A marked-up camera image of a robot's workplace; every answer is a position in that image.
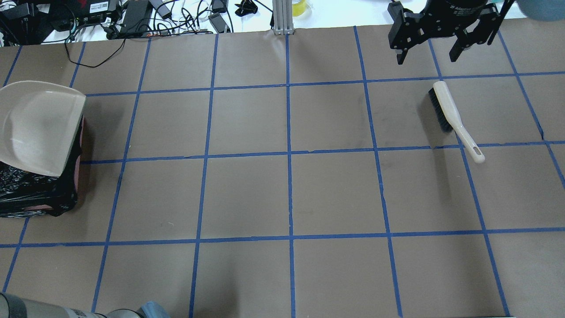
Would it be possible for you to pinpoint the black bag-lined trash bin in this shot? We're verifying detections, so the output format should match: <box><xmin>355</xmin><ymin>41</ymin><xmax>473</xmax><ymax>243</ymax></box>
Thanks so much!
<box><xmin>0</xmin><ymin>121</ymin><xmax>84</xmax><ymax>219</ymax></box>

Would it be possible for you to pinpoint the aluminium frame post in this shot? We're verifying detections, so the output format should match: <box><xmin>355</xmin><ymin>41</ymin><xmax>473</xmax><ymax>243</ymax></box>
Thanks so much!
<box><xmin>272</xmin><ymin>0</ymin><xmax>295</xmax><ymax>35</ymax></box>

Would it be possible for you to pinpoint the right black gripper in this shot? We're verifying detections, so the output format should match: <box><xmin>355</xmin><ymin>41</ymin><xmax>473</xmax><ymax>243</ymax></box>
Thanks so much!
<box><xmin>388</xmin><ymin>0</ymin><xmax>515</xmax><ymax>65</ymax></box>

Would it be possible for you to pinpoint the beige hand brush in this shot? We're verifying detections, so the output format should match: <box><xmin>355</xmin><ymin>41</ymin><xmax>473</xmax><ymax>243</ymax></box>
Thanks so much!
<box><xmin>428</xmin><ymin>81</ymin><xmax>486</xmax><ymax>164</ymax></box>

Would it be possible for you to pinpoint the beige plastic dustpan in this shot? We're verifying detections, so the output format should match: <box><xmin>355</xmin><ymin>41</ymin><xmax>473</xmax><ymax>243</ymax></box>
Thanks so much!
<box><xmin>0</xmin><ymin>80</ymin><xmax>86</xmax><ymax>177</ymax></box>

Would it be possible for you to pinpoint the yellow tape roll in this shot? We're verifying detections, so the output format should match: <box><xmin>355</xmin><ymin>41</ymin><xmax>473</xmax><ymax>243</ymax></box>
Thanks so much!
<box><xmin>291</xmin><ymin>0</ymin><xmax>308</xmax><ymax>17</ymax></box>

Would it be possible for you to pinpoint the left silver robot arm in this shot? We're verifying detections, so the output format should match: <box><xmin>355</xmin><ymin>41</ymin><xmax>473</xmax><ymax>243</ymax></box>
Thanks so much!
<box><xmin>0</xmin><ymin>293</ymin><xmax>171</xmax><ymax>318</ymax></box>

